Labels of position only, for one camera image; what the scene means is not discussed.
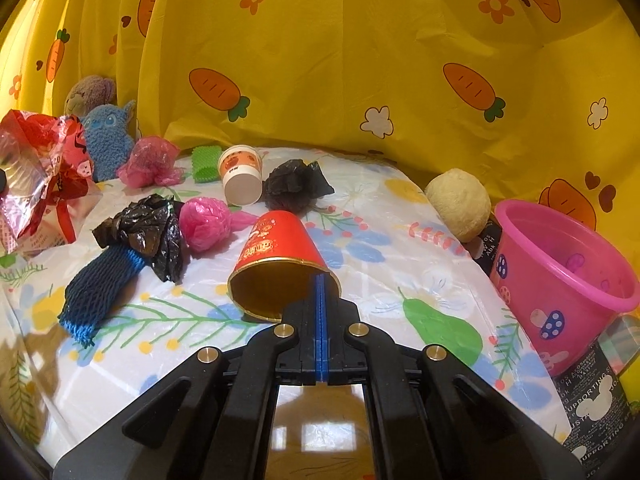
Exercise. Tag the purple teddy bear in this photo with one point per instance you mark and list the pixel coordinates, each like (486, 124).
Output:
(89, 93)

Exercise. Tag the red transparent bag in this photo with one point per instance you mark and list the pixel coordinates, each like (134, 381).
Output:
(47, 188)

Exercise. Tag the cream plush ball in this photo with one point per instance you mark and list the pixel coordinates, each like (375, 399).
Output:
(461, 201)

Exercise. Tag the floral plastic bed sheet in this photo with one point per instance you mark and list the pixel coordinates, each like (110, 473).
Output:
(376, 233)

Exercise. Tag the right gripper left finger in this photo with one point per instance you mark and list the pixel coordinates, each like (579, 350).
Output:
(210, 417)

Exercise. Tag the yellow carrot print curtain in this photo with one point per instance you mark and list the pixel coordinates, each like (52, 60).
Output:
(538, 98)

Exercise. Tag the blue plush monster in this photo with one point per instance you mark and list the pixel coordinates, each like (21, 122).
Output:
(108, 142)

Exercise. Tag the red gold paper cup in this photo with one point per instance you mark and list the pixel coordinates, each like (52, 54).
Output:
(277, 267)

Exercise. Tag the blue foam net sleeve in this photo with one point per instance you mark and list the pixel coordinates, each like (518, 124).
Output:
(93, 291)

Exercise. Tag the pink plastic bag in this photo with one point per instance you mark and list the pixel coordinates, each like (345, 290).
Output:
(205, 222)
(151, 162)

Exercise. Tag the pink plastic trash bucket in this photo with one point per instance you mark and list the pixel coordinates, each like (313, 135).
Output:
(563, 282)

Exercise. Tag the white orange paper cup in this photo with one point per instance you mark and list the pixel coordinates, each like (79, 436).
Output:
(240, 170)

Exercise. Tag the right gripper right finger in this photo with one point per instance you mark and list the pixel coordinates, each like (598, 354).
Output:
(431, 416)

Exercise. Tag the black printed box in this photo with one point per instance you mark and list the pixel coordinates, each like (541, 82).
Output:
(591, 394)

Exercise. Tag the black plastic bag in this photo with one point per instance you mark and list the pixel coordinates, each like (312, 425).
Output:
(295, 186)
(151, 228)

